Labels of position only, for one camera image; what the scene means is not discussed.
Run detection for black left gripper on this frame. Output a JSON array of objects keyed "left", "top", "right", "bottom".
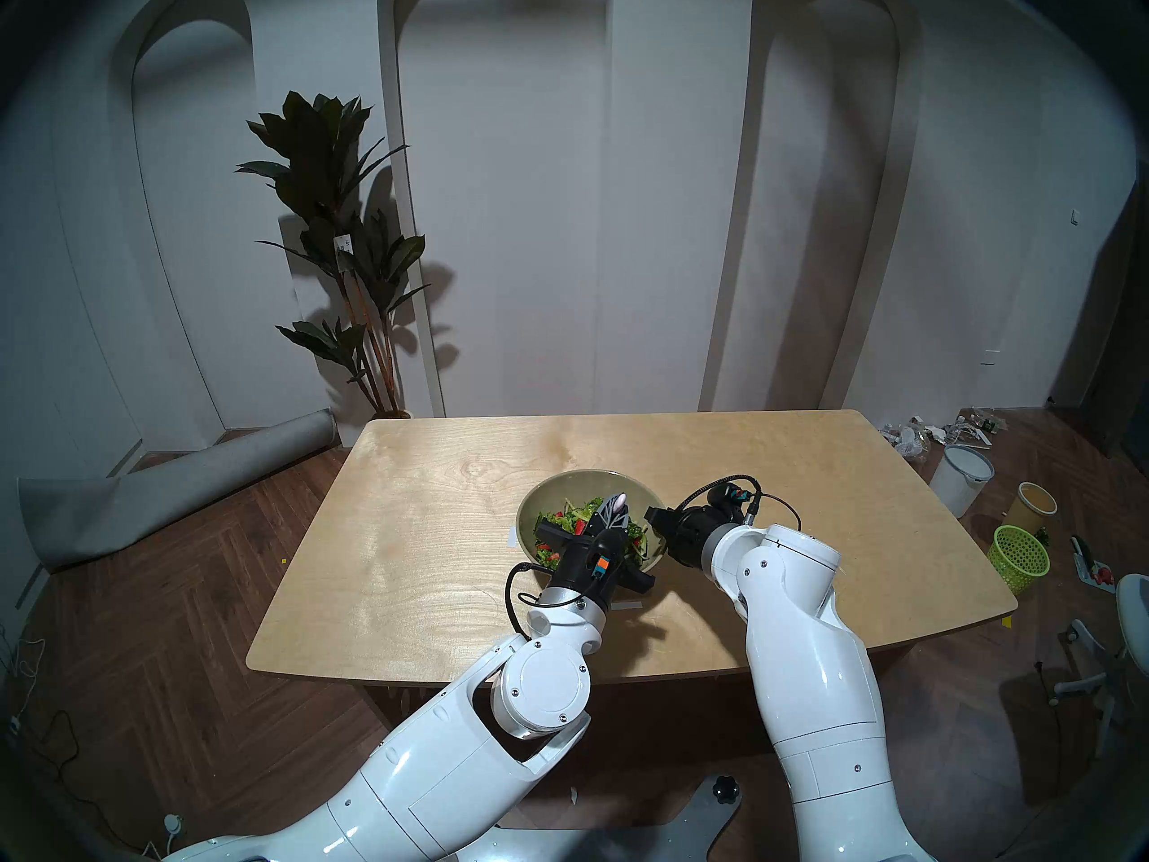
[{"left": 536, "top": 500, "right": 655, "bottom": 606}]

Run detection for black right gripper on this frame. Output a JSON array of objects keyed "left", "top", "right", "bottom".
[{"left": 645, "top": 506, "right": 730, "bottom": 569}]

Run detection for mixed green salad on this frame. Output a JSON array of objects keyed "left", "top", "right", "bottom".
[{"left": 534, "top": 497, "right": 649, "bottom": 569}]

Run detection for beige green salad bowl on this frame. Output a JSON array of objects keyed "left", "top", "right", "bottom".
[{"left": 516, "top": 470, "right": 670, "bottom": 585}]

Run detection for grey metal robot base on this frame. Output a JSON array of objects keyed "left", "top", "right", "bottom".
[{"left": 485, "top": 775, "right": 744, "bottom": 862}]

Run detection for crumpled white plastic wrappers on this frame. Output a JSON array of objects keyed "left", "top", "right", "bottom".
[{"left": 880, "top": 415, "right": 954, "bottom": 458}]

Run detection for white plastic bucket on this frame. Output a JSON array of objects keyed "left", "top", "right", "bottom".
[{"left": 929, "top": 445, "right": 996, "bottom": 518}]

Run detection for green mesh basket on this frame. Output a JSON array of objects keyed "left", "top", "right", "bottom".
[{"left": 987, "top": 525, "right": 1051, "bottom": 595}]

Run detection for beige paper cup bin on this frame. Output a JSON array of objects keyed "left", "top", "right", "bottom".
[{"left": 1005, "top": 482, "right": 1058, "bottom": 536}]

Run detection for rolled grey floor mat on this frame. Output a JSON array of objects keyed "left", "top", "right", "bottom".
[{"left": 18, "top": 409, "right": 340, "bottom": 572}]

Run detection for white cutting board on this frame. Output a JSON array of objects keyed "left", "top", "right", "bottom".
[{"left": 1073, "top": 546, "right": 1119, "bottom": 594}]

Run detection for tall dark green potted plant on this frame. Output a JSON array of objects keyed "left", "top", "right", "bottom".
[{"left": 235, "top": 91, "right": 432, "bottom": 419}]

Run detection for white swivel chair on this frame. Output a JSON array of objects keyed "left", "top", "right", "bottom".
[{"left": 1050, "top": 573, "right": 1149, "bottom": 762}]

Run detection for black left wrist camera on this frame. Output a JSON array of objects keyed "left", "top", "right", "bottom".
[{"left": 582, "top": 539, "right": 622, "bottom": 592}]

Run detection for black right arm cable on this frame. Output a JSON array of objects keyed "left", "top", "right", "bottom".
[{"left": 675, "top": 475, "right": 802, "bottom": 533}]

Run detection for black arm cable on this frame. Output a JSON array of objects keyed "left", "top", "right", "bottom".
[
  {"left": 504, "top": 559, "right": 584, "bottom": 641},
  {"left": 675, "top": 475, "right": 802, "bottom": 533}
]

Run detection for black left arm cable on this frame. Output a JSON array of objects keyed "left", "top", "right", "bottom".
[{"left": 504, "top": 559, "right": 584, "bottom": 641}]

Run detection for black floor cable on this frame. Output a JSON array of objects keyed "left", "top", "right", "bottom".
[{"left": 22, "top": 708, "right": 105, "bottom": 822}]

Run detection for white floor cable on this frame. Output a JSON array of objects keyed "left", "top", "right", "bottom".
[{"left": 0, "top": 622, "right": 48, "bottom": 719}]

